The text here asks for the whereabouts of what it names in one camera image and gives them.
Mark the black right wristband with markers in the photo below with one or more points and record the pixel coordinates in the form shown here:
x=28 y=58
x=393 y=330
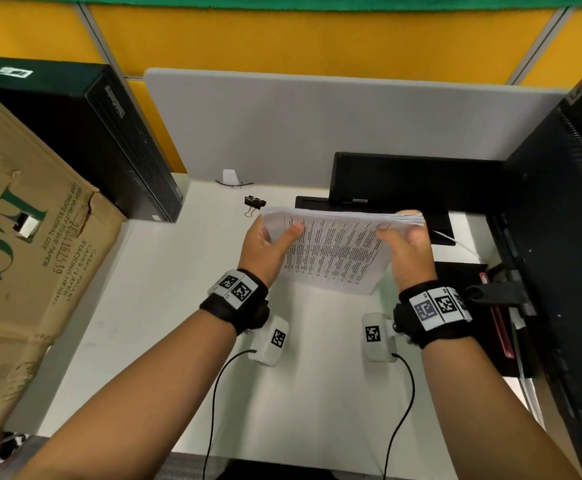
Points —
x=421 y=332

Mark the plain brown carton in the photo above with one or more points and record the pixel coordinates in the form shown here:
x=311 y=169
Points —
x=555 y=444

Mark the black monitor base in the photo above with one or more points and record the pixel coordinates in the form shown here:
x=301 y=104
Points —
x=421 y=179

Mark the grey desk divider panel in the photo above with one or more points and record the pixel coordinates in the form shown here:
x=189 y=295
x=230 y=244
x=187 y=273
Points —
x=296 y=129

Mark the person's right forearm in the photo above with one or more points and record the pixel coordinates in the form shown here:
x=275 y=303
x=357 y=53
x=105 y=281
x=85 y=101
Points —
x=490 y=419

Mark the person's right hand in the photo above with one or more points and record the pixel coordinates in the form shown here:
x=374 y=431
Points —
x=416 y=259

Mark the red pen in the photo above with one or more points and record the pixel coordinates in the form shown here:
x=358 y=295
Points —
x=504 y=339

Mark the thick bundle of printed papers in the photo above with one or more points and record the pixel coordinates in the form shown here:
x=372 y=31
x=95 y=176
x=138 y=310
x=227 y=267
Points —
x=341 y=249

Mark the person's left forearm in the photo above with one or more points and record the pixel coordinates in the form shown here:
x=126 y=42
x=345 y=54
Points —
x=136 y=404

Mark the person's left hand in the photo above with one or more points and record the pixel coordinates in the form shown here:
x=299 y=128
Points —
x=261 y=254

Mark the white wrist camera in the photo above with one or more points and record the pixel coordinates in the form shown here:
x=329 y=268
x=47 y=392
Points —
x=268 y=352
x=376 y=349

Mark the black folder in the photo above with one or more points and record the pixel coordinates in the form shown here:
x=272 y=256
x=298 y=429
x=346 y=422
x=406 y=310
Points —
x=485 y=339

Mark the black white patterned bag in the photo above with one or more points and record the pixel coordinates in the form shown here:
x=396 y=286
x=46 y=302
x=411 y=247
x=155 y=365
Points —
x=11 y=447

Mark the brown cardboard box green print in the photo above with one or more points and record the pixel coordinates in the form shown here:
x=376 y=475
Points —
x=21 y=269

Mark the black computer tower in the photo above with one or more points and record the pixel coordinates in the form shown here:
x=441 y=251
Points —
x=71 y=139

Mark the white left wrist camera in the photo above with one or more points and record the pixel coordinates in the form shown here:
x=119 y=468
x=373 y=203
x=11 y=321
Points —
x=268 y=352

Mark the black monitor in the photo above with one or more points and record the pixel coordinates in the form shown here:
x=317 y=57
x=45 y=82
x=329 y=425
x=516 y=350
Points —
x=560 y=269

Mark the black binder clip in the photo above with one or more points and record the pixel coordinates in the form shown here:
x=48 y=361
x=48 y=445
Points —
x=254 y=201

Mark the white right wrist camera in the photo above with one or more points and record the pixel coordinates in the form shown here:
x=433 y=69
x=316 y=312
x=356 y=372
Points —
x=376 y=349

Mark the person's black shirt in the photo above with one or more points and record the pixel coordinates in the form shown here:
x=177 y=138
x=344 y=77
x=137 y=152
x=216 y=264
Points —
x=276 y=472

